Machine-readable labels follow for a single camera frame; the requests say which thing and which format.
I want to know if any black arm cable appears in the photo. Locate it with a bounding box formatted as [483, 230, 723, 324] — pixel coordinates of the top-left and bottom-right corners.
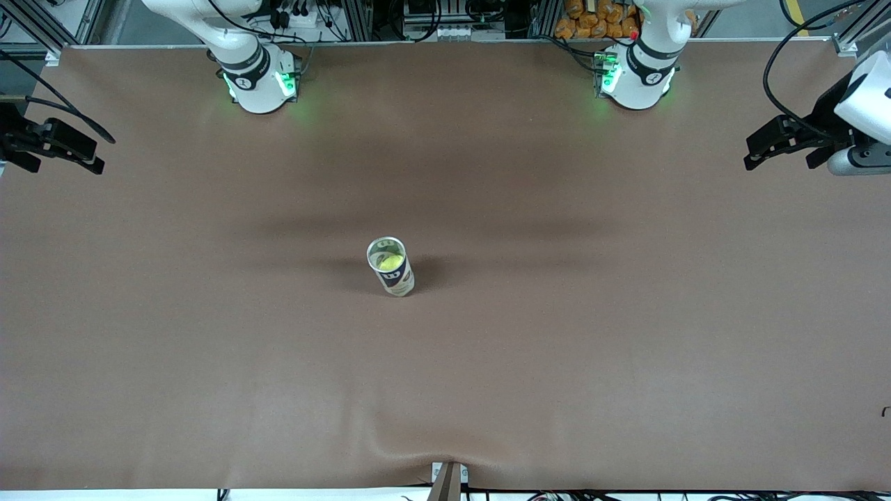
[762, 0, 871, 143]
[0, 47, 117, 145]

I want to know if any brown table mat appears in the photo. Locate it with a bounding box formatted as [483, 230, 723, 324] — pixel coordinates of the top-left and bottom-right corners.
[0, 38, 891, 492]

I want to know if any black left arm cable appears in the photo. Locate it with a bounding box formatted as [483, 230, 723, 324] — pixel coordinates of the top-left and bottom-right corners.
[762, 0, 871, 143]

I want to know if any white terminal block row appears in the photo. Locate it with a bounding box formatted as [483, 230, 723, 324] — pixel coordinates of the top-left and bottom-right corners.
[433, 24, 507, 42]

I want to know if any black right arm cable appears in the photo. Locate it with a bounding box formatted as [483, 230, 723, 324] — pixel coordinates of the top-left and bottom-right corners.
[0, 47, 117, 145]

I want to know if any metal mount bracket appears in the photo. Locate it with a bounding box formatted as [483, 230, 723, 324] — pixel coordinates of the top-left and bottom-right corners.
[430, 461, 469, 501]

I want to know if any pile of orange objects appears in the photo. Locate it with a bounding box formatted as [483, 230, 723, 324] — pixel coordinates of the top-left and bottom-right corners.
[555, 0, 698, 40]

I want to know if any clear plastic tennis ball can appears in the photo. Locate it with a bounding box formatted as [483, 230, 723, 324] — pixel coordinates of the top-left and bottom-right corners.
[366, 237, 416, 298]

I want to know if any white power strip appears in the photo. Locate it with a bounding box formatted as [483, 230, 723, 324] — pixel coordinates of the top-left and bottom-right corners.
[268, 6, 322, 32]

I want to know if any aluminium frame profile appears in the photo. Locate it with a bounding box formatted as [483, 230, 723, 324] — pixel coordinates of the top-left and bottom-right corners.
[0, 0, 65, 67]
[832, 0, 891, 58]

